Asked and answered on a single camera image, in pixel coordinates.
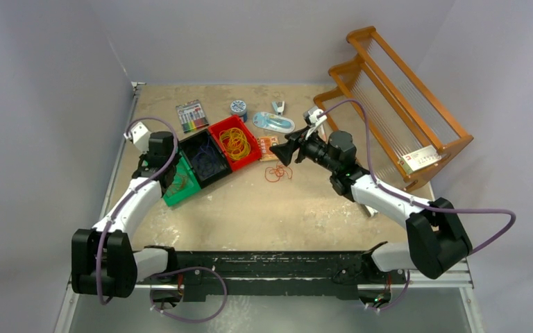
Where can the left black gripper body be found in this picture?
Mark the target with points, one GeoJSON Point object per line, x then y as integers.
{"type": "Point", "coordinates": [144, 157]}

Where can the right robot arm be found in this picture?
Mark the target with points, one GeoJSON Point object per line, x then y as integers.
{"type": "Point", "coordinates": [436, 238]}

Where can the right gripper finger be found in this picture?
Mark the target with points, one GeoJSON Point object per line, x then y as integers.
{"type": "Point", "coordinates": [297, 137]}
{"type": "Point", "coordinates": [285, 152]}

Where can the red plastic bin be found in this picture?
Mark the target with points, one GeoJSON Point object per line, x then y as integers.
{"type": "Point", "coordinates": [235, 140]}

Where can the wooden rack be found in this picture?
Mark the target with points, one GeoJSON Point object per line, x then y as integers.
{"type": "Point", "coordinates": [404, 115]}

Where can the marker pen pack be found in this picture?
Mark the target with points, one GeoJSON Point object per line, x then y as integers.
{"type": "Point", "coordinates": [192, 116]}

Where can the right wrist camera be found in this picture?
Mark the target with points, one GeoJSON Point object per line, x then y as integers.
{"type": "Point", "coordinates": [314, 118]}

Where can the small round tin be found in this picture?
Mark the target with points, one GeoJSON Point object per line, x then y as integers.
{"type": "Point", "coordinates": [239, 108]}

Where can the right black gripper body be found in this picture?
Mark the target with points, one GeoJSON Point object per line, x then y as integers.
{"type": "Point", "coordinates": [316, 150]}

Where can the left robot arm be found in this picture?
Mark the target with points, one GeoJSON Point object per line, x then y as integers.
{"type": "Point", "coordinates": [103, 262]}

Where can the white small box on rack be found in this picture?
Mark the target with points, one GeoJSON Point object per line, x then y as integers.
{"type": "Point", "coordinates": [419, 159]}

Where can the green plastic bin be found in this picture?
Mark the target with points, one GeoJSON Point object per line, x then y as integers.
{"type": "Point", "coordinates": [183, 186]}

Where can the black plastic bin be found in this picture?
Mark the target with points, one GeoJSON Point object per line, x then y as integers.
{"type": "Point", "coordinates": [205, 157]}

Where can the blue correction tape package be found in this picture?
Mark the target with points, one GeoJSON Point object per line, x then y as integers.
{"type": "Point", "coordinates": [273, 122]}

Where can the white rectangular block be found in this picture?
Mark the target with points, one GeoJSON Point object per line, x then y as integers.
{"type": "Point", "coordinates": [369, 211]}

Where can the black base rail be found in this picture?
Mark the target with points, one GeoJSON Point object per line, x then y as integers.
{"type": "Point", "coordinates": [346, 275]}

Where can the orange spiral notebook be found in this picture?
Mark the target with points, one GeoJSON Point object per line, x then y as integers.
{"type": "Point", "coordinates": [265, 143]}

